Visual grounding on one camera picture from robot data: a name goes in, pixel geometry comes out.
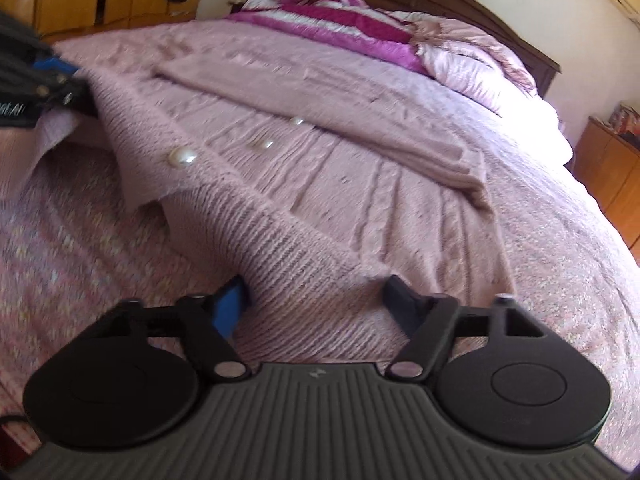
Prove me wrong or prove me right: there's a pink checkered pillow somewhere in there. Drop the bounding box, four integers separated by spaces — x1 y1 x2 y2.
400 10 540 117

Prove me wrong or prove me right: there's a dark wooden headboard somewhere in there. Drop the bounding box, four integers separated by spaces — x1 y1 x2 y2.
295 0 562 97

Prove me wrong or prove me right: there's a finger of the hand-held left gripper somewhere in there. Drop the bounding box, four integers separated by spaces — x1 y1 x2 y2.
30 52 97 117

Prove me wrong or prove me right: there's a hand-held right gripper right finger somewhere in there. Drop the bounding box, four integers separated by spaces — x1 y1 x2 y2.
382 274 551 381

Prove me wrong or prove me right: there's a purple striped quilt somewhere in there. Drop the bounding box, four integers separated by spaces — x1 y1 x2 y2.
225 0 427 75

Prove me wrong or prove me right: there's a pink cable-knit cardigan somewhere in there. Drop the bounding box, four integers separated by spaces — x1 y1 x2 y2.
0 42 517 367

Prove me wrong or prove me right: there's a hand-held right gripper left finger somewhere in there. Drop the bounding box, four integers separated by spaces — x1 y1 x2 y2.
92 275 249 382

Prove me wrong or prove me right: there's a low wooden cabinet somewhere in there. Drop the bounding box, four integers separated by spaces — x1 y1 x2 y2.
571 115 640 265

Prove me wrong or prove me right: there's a pink floral bedsheet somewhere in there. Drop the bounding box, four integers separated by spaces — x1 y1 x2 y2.
0 17 640 461

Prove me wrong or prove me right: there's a row of books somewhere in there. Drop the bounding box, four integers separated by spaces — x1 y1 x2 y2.
607 102 640 137

